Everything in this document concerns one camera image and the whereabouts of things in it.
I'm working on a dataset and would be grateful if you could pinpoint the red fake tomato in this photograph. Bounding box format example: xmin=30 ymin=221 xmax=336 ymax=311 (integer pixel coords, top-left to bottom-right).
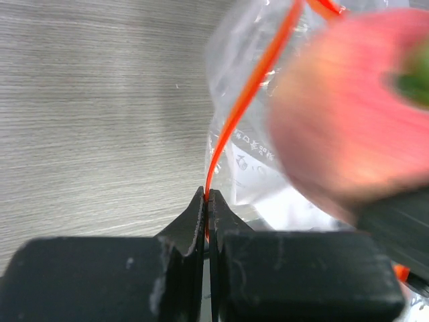
xmin=268 ymin=8 xmax=428 ymax=223

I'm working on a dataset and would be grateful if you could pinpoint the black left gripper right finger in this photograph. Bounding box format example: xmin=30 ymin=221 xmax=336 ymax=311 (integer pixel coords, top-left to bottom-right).
xmin=208 ymin=190 xmax=405 ymax=321

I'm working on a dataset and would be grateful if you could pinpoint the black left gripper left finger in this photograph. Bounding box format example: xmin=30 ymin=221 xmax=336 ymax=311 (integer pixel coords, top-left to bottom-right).
xmin=1 ymin=188 xmax=204 ymax=321

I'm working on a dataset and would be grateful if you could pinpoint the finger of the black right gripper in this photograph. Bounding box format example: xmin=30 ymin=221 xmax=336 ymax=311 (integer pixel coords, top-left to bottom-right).
xmin=355 ymin=187 xmax=428 ymax=281

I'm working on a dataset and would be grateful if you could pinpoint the clear zip top bag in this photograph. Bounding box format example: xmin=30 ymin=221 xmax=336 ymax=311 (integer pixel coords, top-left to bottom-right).
xmin=206 ymin=1 xmax=428 ymax=231

